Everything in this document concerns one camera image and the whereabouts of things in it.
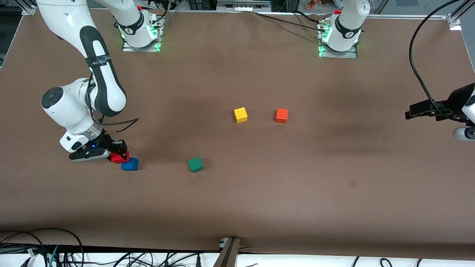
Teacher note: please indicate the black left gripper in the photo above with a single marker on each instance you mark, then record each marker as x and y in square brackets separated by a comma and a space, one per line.
[453, 105]

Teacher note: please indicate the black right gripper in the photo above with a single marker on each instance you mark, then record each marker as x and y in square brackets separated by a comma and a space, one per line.
[102, 141]

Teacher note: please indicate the red wooden block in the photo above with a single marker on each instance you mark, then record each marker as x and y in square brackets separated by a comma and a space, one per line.
[121, 158]

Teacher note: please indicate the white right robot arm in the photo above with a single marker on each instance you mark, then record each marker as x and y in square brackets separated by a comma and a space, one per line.
[74, 104]

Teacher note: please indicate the blue wooden block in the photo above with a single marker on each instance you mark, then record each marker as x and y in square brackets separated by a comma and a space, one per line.
[130, 165]

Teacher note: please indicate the green wooden block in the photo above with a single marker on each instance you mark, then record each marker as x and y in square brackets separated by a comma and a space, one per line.
[195, 164]

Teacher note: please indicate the yellow wooden block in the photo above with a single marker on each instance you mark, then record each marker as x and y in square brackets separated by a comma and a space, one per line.
[241, 115]

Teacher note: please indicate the orange wooden block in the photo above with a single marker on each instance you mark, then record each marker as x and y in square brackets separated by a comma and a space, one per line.
[281, 116]

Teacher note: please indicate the brown paper table cover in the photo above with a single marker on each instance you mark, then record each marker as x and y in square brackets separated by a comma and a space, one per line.
[259, 204]

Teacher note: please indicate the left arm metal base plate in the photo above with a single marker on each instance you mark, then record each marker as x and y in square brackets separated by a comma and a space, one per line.
[352, 55]

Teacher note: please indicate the aluminium frame corner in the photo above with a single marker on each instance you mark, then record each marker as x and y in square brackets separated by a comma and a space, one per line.
[454, 20]

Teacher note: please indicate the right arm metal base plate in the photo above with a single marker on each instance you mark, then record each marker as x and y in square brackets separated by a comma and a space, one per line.
[128, 49]

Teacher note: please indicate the aluminium profile bracket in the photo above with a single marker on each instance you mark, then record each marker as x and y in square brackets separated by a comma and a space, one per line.
[227, 254]

